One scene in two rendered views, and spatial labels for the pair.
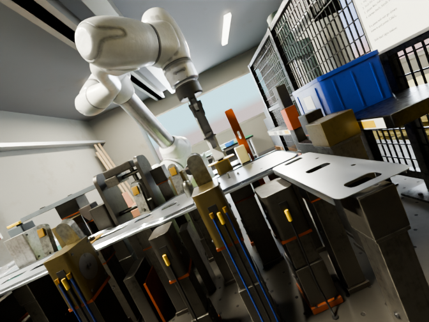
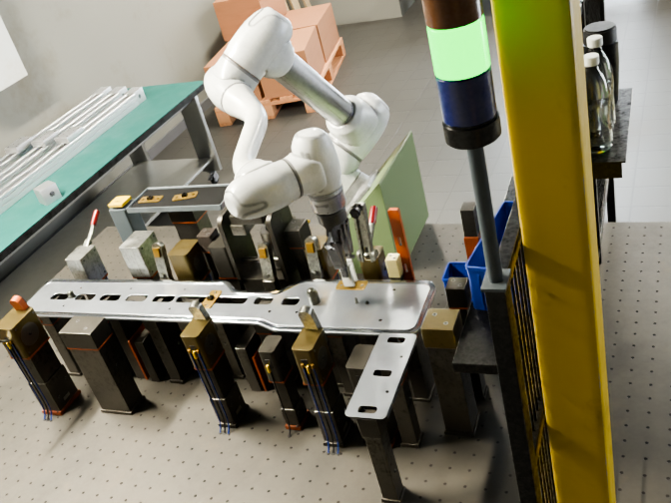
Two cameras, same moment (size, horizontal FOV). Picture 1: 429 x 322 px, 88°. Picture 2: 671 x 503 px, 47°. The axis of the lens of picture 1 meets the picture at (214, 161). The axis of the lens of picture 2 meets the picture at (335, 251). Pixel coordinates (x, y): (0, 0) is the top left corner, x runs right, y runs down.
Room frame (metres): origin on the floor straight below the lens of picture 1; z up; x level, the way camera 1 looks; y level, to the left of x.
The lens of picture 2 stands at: (-0.87, -0.79, 2.21)
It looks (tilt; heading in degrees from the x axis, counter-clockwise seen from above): 31 degrees down; 27
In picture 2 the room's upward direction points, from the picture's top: 16 degrees counter-clockwise
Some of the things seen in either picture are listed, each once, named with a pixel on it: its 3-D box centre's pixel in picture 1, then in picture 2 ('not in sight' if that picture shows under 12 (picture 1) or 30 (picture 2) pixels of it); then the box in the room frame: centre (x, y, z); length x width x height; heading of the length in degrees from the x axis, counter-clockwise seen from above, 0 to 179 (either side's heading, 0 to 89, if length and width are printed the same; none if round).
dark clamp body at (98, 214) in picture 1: (124, 244); (243, 285); (0.89, 0.48, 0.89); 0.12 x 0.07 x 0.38; 179
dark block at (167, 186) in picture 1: (179, 213); (313, 280); (0.89, 0.22, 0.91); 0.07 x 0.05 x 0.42; 179
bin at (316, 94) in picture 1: (332, 93); (519, 255); (0.74, -0.45, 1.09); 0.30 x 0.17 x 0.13; 171
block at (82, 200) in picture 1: (93, 243); (205, 255); (1.02, 0.67, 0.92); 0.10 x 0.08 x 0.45; 89
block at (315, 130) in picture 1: (353, 183); (451, 373); (0.53, -0.29, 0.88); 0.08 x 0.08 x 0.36; 89
